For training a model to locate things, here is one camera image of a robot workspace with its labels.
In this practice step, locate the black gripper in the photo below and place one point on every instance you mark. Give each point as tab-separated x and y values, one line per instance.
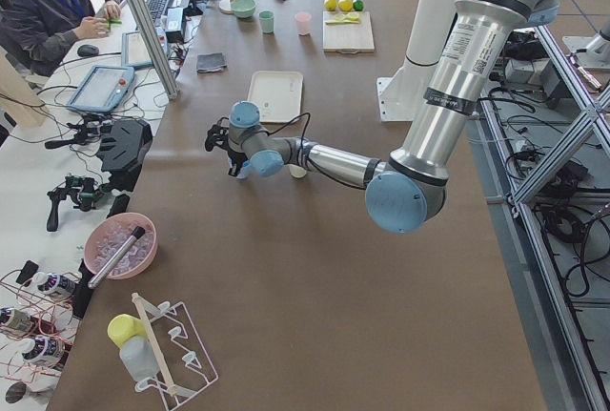
233	164

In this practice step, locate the blue cup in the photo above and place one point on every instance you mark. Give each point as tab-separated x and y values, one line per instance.
244	171

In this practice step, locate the cream cup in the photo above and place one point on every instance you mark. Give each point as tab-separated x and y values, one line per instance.
297	171

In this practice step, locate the green cup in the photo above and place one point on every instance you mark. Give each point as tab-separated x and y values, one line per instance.
267	21

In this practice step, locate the pink cup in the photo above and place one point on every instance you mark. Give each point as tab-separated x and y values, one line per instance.
303	21

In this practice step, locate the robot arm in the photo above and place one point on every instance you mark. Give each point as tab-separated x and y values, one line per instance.
410	187

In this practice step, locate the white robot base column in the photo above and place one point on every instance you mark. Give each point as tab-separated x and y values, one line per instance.
401	95

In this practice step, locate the cream rabbit tray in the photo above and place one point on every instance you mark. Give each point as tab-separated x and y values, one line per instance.
277	95

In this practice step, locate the grey folded cloth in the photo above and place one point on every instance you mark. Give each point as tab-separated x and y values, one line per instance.
210	62

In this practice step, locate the steel scoop in bowl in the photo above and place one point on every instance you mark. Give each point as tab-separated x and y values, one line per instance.
136	234

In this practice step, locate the blue teach pendant far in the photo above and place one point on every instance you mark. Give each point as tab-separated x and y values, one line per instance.
134	52

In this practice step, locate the blue teach pendant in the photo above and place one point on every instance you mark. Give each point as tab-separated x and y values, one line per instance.
134	52
103	89

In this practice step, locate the blue teach pendant near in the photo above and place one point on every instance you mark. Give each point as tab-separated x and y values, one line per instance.
103	89

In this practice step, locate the green bowl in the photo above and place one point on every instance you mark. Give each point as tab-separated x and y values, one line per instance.
243	9

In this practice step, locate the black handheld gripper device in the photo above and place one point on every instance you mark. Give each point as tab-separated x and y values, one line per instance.
83	191

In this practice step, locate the yellow plastic knife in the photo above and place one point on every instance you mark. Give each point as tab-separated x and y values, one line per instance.
343	21

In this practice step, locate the wooden cutting board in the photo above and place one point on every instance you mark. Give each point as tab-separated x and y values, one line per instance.
348	38

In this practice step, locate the black keyboard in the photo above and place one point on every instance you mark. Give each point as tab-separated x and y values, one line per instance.
157	9

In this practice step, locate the yellow lemon outer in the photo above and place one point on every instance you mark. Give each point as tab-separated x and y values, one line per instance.
330	5

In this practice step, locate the black computer mouse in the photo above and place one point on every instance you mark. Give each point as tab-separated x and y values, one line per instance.
87	50

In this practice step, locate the yellow lemon near board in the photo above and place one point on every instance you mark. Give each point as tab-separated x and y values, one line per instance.
345	5

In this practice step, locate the green lime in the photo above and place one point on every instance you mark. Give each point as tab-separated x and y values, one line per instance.
358	5

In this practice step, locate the yellow cup on rack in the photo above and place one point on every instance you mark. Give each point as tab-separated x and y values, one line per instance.
124	327

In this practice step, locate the clear cup on rack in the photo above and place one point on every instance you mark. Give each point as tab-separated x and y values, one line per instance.
137	356

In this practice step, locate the seated person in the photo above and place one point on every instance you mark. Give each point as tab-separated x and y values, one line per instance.
47	29

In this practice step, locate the aluminium frame post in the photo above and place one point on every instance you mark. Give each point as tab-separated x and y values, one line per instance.
151	41

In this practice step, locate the white wire cup rack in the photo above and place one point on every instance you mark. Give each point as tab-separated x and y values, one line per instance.
186	369

